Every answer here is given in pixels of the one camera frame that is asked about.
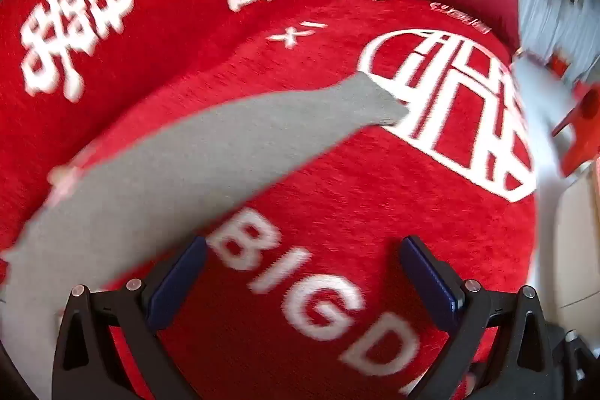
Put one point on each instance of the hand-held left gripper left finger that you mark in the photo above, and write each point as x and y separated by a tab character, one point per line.
176	283

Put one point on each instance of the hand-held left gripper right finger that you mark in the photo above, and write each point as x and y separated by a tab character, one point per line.
433	283

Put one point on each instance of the grey knit sweater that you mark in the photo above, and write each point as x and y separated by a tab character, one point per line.
178	156

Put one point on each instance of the red printed sofa cover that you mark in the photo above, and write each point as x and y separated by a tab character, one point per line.
328	203

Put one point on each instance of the beige cushioned seat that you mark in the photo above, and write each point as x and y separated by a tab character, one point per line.
579	240

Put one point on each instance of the pale pink cloth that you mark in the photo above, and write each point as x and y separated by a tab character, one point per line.
63	177

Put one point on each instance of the red plastic stool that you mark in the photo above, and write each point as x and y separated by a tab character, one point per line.
581	119

